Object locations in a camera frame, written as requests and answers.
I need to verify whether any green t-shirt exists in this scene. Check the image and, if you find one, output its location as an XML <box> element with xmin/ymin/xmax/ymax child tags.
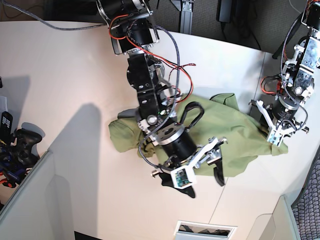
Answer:
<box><xmin>108</xmin><ymin>93</ymin><xmax>288</xmax><ymax>177</ymax></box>

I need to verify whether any black remote control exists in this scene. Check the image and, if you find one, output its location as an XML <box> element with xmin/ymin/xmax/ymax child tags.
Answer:
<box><xmin>0</xmin><ymin>111</ymin><xmax>13</xmax><ymax>134</ymax></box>

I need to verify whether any black cable bundle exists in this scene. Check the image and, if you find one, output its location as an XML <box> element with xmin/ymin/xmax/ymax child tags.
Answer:
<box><xmin>219</xmin><ymin>9</ymin><xmax>262</xmax><ymax>51</ymax></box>

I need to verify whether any aluminium table leg post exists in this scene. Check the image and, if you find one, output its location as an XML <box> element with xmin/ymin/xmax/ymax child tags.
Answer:
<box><xmin>179</xmin><ymin>0</ymin><xmax>194</xmax><ymax>35</ymax></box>

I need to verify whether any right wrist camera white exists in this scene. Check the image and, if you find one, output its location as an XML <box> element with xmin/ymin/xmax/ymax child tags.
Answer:
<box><xmin>170</xmin><ymin>165</ymin><xmax>197</xmax><ymax>190</ymax></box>

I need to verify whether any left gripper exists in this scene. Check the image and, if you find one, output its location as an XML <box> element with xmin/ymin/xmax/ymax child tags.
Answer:
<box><xmin>249</xmin><ymin>96</ymin><xmax>310</xmax><ymax>137</ymax></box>

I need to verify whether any black game controller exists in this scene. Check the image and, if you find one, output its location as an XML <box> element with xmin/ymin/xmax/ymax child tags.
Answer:
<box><xmin>12</xmin><ymin>128</ymin><xmax>43</xmax><ymax>168</ymax></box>

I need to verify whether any black power adapter brick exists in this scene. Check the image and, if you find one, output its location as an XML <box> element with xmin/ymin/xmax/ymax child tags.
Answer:
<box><xmin>216</xmin><ymin>0</ymin><xmax>233</xmax><ymax>24</ymax></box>

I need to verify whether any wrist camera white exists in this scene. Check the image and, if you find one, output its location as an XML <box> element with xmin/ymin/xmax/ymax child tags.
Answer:
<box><xmin>266</xmin><ymin>129</ymin><xmax>284</xmax><ymax>147</ymax></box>
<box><xmin>170</xmin><ymin>165</ymin><xmax>197</xmax><ymax>190</ymax></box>

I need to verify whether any grey partition panel left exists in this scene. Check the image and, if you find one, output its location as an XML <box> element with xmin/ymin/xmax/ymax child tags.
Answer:
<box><xmin>0</xmin><ymin>150</ymin><xmax>77</xmax><ymax>240</ymax></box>

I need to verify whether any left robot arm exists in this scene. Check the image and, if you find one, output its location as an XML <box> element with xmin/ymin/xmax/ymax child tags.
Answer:
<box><xmin>250</xmin><ymin>0</ymin><xmax>320</xmax><ymax>146</ymax></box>

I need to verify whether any mesh office chair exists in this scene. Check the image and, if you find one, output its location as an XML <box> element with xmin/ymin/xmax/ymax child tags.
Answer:
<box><xmin>292</xmin><ymin>160</ymin><xmax>320</xmax><ymax>240</ymax></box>

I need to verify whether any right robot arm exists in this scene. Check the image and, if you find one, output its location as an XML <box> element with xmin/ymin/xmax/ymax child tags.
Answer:
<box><xmin>96</xmin><ymin>0</ymin><xmax>227</xmax><ymax>198</ymax></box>

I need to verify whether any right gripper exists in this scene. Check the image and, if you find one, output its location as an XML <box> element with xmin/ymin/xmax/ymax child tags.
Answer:
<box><xmin>149</xmin><ymin>127</ymin><xmax>228</xmax><ymax>199</ymax></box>

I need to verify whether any blue orange tools pile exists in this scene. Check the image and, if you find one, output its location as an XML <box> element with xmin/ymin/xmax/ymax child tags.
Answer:
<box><xmin>0</xmin><ymin>140</ymin><xmax>32</xmax><ymax>189</ymax></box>

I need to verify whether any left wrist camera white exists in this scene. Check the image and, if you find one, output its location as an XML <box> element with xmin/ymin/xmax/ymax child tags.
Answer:
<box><xmin>266</xmin><ymin>129</ymin><xmax>284</xmax><ymax>147</ymax></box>

